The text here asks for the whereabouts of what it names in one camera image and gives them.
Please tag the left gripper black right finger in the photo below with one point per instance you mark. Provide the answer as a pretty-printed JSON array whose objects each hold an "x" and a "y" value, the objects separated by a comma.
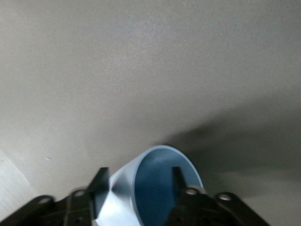
[{"x": 181, "y": 195}]

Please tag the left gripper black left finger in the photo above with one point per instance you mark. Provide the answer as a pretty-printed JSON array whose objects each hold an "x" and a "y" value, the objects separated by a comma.
[{"x": 101, "y": 186}]

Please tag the light blue plastic cup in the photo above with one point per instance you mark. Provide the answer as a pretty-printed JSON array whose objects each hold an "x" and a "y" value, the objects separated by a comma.
[{"x": 152, "y": 188}]

